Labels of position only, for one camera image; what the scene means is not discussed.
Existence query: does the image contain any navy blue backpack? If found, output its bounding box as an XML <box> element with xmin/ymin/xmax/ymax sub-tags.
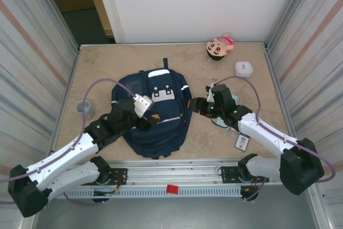
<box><xmin>111</xmin><ymin>57</ymin><xmax>193</xmax><ymax>160</ymax></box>

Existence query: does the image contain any light blue pencil case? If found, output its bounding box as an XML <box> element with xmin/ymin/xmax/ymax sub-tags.
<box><xmin>214</xmin><ymin>94</ymin><xmax>240</xmax><ymax>130</ymax></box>

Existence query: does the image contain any black and white card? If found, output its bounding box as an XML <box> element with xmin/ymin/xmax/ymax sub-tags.
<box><xmin>234</xmin><ymin>134</ymin><xmax>251</xmax><ymax>151</ymax></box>

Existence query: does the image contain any small white box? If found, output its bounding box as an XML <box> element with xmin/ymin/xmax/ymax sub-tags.
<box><xmin>234</xmin><ymin>61</ymin><xmax>255</xmax><ymax>79</ymax></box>

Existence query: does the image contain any pink plush doll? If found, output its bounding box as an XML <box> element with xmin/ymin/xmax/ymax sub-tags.
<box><xmin>205</xmin><ymin>33</ymin><xmax>235</xmax><ymax>61</ymax></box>

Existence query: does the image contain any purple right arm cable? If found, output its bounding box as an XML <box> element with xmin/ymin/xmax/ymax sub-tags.
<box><xmin>213</xmin><ymin>75</ymin><xmax>337</xmax><ymax>202</ymax></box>

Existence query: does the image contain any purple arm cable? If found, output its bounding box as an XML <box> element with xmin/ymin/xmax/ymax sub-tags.
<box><xmin>0</xmin><ymin>78</ymin><xmax>137</xmax><ymax>206</ymax></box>
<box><xmin>213</xmin><ymin>75</ymin><xmax>337</xmax><ymax>202</ymax></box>

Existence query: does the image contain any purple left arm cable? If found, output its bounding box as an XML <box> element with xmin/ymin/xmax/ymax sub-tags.
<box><xmin>0</xmin><ymin>78</ymin><xmax>137</xmax><ymax>206</ymax></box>

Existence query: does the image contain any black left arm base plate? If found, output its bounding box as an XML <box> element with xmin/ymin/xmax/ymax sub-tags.
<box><xmin>80</xmin><ymin>168</ymin><xmax>128</xmax><ymax>186</ymax></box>

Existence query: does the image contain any aluminium rail frame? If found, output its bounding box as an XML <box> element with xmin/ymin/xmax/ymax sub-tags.
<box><xmin>65</xmin><ymin>159</ymin><xmax>321</xmax><ymax>187</ymax></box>

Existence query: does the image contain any slotted metal cable tray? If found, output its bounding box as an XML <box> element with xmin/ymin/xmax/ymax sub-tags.
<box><xmin>55</xmin><ymin>187</ymin><xmax>243</xmax><ymax>200</ymax></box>

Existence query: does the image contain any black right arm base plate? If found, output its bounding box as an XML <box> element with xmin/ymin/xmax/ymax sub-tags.
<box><xmin>219</xmin><ymin>165</ymin><xmax>270</xmax><ymax>184</ymax></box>

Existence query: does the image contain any white door frame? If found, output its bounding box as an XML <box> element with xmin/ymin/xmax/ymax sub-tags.
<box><xmin>81</xmin><ymin>0</ymin><xmax>126</xmax><ymax>45</ymax></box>

